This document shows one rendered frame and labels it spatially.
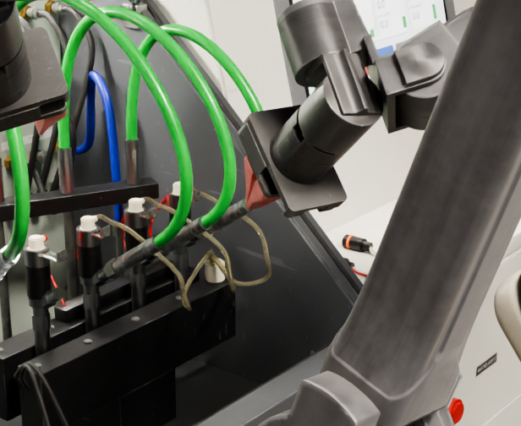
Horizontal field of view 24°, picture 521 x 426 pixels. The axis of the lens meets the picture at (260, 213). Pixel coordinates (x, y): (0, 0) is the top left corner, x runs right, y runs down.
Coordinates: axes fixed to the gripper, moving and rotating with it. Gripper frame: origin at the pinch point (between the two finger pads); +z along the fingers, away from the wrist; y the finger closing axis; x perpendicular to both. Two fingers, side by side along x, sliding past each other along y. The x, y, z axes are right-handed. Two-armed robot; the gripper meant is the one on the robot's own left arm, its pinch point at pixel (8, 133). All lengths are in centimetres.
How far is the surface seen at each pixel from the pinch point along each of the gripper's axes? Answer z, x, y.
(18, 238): 15.5, 2.6, 1.9
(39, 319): 40.6, 1.5, 2.2
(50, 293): 37.3, 0.3, 0.2
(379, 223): 71, -7, -49
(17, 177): 10.0, -0.8, 0.2
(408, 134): 77, -22, -61
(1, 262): 20.9, 2.0, 4.1
